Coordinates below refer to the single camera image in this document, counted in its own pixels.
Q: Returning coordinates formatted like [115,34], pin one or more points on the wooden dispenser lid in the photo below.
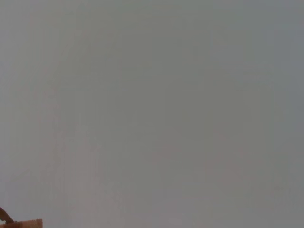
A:
[29,224]

